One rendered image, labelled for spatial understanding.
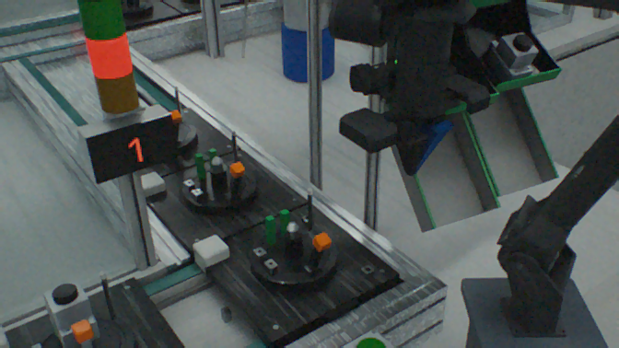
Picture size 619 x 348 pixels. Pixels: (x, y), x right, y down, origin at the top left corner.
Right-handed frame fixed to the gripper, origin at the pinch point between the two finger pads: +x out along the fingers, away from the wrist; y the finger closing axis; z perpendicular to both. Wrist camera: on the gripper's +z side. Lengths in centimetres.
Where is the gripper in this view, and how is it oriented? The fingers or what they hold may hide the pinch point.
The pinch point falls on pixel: (412, 149)
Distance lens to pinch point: 78.1
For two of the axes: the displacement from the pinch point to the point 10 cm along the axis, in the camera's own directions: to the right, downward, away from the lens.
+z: -5.7, -4.5, 6.9
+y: -8.2, 3.2, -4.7
